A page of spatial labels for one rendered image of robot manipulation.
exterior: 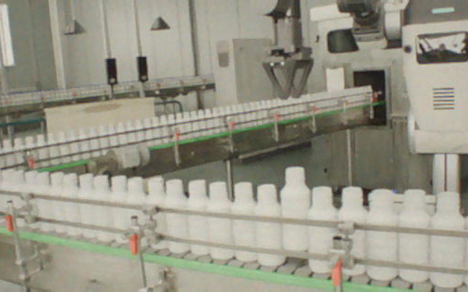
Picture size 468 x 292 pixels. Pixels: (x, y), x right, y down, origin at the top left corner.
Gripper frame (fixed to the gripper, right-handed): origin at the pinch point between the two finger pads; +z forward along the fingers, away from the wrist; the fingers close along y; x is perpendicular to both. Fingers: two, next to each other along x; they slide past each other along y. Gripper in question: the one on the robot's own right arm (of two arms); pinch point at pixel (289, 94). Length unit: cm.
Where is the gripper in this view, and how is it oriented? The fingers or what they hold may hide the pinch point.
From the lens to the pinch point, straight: 92.1
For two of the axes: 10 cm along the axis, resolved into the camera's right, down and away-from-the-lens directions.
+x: 8.7, 0.1, -4.9
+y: -4.9, 1.3, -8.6
